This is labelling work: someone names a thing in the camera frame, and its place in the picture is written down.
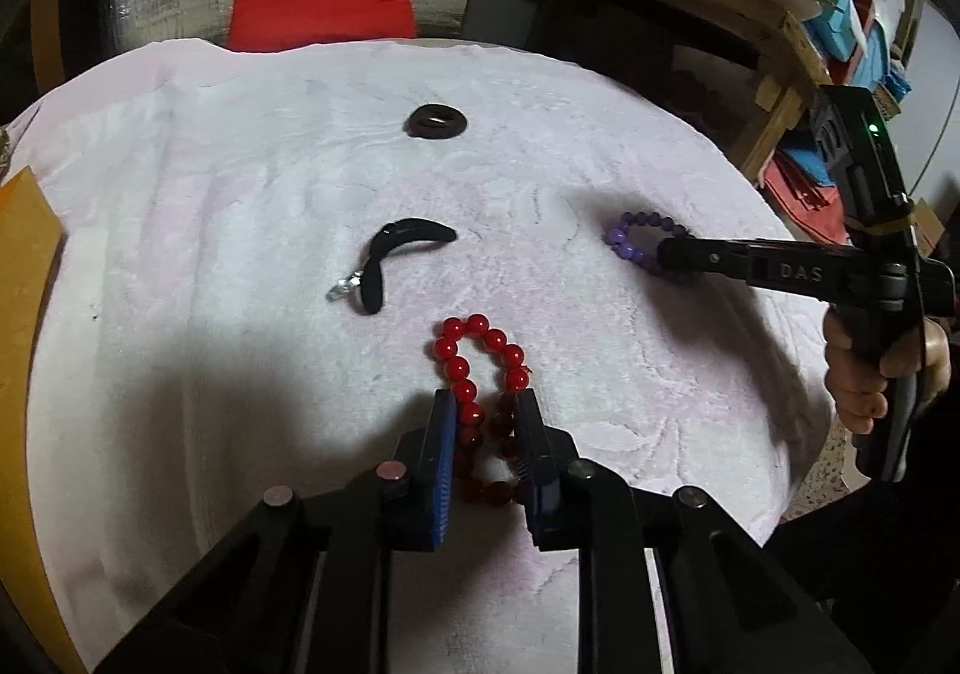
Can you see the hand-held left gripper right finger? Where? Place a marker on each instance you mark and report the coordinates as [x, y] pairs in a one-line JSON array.
[[526, 441]]

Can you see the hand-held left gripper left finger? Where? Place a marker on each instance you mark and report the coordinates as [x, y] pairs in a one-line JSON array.
[[444, 464]]

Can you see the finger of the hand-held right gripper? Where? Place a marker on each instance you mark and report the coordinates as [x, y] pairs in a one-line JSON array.
[[720, 260]]

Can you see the person's right hand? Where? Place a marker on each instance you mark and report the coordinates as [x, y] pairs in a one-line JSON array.
[[847, 374]]

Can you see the coral cloth pile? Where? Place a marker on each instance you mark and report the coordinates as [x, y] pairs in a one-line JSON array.
[[802, 194]]

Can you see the wooden side table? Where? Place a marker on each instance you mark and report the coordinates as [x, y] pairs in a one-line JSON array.
[[742, 21]]

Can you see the person's dark clothing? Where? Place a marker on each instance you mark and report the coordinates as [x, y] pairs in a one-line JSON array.
[[870, 569]]

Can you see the pale pink embossed towel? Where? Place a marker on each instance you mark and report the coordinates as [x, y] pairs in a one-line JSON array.
[[262, 156]]

